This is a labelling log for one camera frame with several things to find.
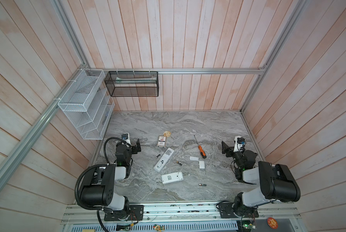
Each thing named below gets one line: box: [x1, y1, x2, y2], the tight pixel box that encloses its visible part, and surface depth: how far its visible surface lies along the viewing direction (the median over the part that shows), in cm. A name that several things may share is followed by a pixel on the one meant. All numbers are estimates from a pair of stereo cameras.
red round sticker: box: [266, 217, 279, 230], surface depth 72 cm
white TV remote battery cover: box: [189, 156, 200, 161], surface depth 95 cm
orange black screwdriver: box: [193, 134, 207, 160], surface depth 97 cm
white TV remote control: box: [153, 147, 175, 173], surface depth 92 cm
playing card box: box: [156, 135, 167, 148], surface depth 103 cm
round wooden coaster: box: [162, 130, 172, 138], surface depth 106 cm
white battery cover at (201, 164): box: [199, 160, 206, 169], surface depth 92 cm
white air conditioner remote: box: [161, 171, 184, 185], surface depth 86 cm
